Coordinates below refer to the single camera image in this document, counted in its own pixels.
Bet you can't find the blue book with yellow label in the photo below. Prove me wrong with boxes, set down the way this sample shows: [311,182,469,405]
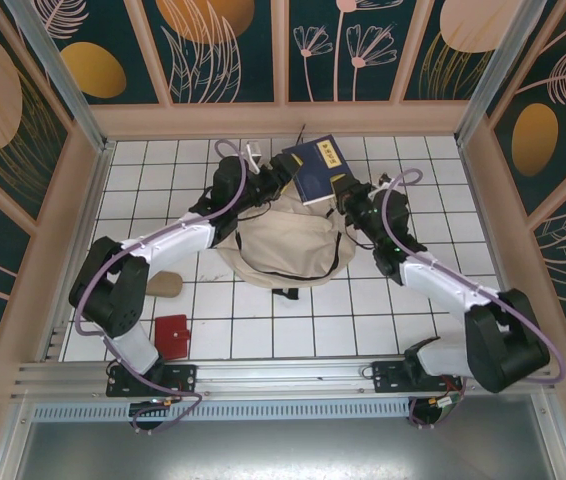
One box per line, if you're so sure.
[281,133,359,207]

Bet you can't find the cream canvas backpack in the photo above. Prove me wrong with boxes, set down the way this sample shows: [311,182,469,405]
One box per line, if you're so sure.
[201,124,358,302]

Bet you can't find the tan pouch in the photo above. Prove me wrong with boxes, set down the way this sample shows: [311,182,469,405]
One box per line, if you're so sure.
[145,271,184,300]

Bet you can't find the dark panel with pink flowers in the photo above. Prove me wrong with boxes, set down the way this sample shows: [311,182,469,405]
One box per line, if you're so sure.
[287,0,398,104]

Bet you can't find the dark panel gold circle leaves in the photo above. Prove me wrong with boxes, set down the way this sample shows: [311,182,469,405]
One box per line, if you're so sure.
[141,0,278,105]

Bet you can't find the red wallet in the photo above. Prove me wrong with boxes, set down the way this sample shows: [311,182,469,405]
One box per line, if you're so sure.
[155,314,192,359]

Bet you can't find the dark panel small gold oval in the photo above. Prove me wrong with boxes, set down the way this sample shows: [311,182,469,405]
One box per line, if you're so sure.
[25,0,164,106]

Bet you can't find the dark panel gold oval fern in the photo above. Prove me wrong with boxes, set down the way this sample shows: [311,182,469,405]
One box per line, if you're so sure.
[490,0,566,216]

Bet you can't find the grey metal sheet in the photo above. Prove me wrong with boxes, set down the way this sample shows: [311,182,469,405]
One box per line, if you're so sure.
[0,394,566,480]

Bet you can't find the aluminium side rail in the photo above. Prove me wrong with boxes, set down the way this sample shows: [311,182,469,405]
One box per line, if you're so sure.
[37,141,116,362]
[456,141,532,355]

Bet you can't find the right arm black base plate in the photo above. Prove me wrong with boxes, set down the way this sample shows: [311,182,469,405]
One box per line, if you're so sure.
[371,359,464,394]

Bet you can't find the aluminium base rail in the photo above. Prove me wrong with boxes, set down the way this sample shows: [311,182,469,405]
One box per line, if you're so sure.
[10,353,559,401]

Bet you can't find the aluminium corner post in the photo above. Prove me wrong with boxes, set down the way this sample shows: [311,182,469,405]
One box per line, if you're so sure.
[2,0,117,156]
[455,0,564,149]

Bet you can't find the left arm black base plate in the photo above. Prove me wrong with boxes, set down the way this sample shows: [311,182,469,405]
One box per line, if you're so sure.
[105,363,199,399]

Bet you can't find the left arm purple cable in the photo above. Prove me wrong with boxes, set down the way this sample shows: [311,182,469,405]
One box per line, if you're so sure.
[73,138,259,435]

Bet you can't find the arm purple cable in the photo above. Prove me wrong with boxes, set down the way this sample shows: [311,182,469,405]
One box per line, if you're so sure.
[73,138,259,435]
[381,168,566,432]

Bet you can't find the slotted grey cable duct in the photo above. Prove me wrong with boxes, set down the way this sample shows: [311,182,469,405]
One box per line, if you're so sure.
[30,397,414,421]

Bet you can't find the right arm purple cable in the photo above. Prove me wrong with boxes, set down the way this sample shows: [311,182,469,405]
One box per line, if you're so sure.
[381,168,566,432]

